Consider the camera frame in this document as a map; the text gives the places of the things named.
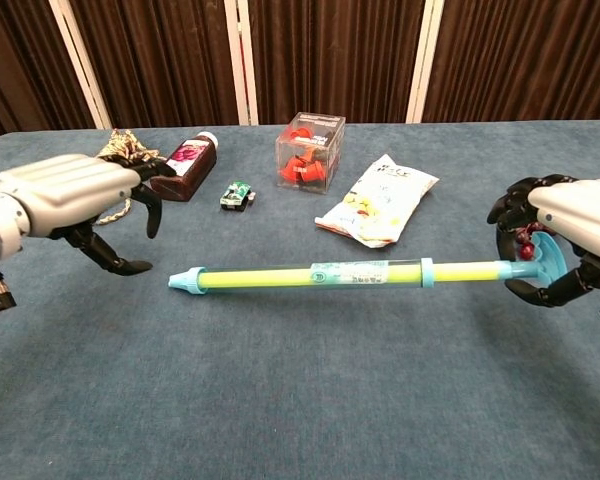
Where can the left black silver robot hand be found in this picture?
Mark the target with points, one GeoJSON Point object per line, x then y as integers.
{"type": "Point", "coordinates": [70, 190]}

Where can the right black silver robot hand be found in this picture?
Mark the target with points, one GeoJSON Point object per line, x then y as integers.
{"type": "Point", "coordinates": [585, 210]}

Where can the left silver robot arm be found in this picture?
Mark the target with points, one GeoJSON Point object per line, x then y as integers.
{"type": "Point", "coordinates": [0, 230]}

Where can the dark red plastic grape bunch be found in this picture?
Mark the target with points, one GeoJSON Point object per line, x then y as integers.
{"type": "Point", "coordinates": [527, 249]}

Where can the dark red juice bottle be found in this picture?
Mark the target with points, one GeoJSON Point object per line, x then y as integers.
{"type": "Point", "coordinates": [190, 165]}

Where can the brown curtain screen panel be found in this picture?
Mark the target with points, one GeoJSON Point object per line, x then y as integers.
{"type": "Point", "coordinates": [20, 65]}
{"type": "Point", "coordinates": [155, 60]}
{"type": "Point", "coordinates": [335, 55]}
{"type": "Point", "coordinates": [525, 55]}

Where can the small green toy car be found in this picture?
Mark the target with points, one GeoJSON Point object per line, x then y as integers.
{"type": "Point", "coordinates": [235, 196]}

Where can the white snack bag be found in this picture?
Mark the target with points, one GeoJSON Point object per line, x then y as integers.
{"type": "Point", "coordinates": [380, 200]}

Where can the clear box with red cups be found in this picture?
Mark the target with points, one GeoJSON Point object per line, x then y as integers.
{"type": "Point", "coordinates": [305, 150]}

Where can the blue table cloth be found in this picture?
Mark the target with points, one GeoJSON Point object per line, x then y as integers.
{"type": "Point", "coordinates": [280, 375]}

